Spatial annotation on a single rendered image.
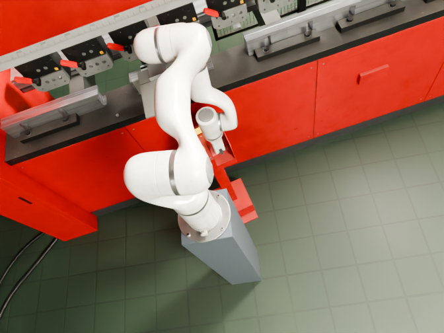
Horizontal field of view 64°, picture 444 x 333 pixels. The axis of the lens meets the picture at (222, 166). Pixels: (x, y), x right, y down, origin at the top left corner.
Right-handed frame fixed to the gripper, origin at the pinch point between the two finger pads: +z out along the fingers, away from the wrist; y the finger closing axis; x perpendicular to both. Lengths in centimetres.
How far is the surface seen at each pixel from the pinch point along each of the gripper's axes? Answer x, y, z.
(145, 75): -17.5, -37.3, -23.1
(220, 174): -5.0, 3.0, 21.6
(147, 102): -20.7, -22.3, -24.3
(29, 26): -45, -45, -62
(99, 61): -31, -41, -38
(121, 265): -88, 12, 73
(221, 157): -0.9, 3.1, 3.2
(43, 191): -98, -29, 19
